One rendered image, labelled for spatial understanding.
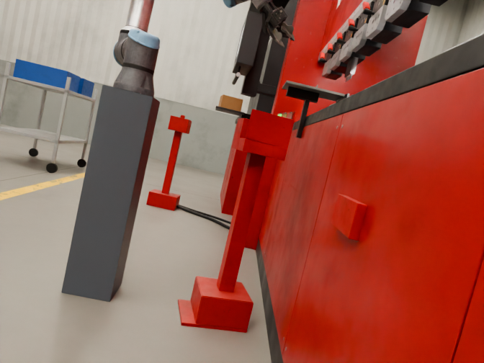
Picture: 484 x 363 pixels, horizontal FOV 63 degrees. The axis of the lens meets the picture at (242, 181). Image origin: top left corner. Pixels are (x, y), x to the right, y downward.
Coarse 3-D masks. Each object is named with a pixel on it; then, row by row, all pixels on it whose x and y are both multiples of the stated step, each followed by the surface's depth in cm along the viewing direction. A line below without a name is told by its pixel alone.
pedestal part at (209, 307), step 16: (208, 288) 150; (240, 288) 158; (192, 304) 155; (208, 304) 142; (224, 304) 144; (240, 304) 145; (192, 320) 145; (208, 320) 143; (224, 320) 144; (240, 320) 146
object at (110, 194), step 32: (128, 96) 139; (96, 128) 139; (128, 128) 140; (96, 160) 140; (128, 160) 141; (96, 192) 142; (128, 192) 142; (96, 224) 143; (128, 224) 148; (96, 256) 144; (64, 288) 144; (96, 288) 145
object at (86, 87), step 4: (80, 80) 427; (84, 80) 429; (80, 84) 428; (84, 84) 432; (88, 84) 444; (92, 84) 458; (80, 88) 428; (84, 88) 435; (88, 88) 446; (92, 88) 460; (80, 92) 429; (84, 92) 438; (88, 92) 449; (92, 92) 464; (88, 96) 452
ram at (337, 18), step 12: (336, 0) 241; (348, 0) 203; (360, 0) 174; (372, 0) 152; (336, 12) 231; (348, 12) 195; (360, 12) 168; (336, 24) 221; (348, 24) 188; (324, 36) 258
